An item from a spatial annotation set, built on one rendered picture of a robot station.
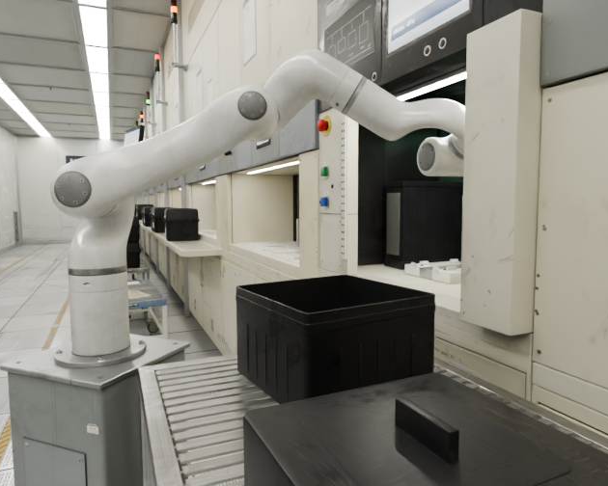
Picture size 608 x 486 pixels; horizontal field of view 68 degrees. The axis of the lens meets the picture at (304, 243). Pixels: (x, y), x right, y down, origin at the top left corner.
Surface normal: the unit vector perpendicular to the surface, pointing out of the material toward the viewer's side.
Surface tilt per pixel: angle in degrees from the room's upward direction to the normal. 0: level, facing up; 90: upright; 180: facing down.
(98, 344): 90
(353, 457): 0
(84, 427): 90
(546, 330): 90
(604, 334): 90
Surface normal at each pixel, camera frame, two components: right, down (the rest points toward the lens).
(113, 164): 0.41, -0.24
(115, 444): 0.93, 0.03
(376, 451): 0.00, -1.00
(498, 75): -0.92, 0.04
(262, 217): 0.39, 0.07
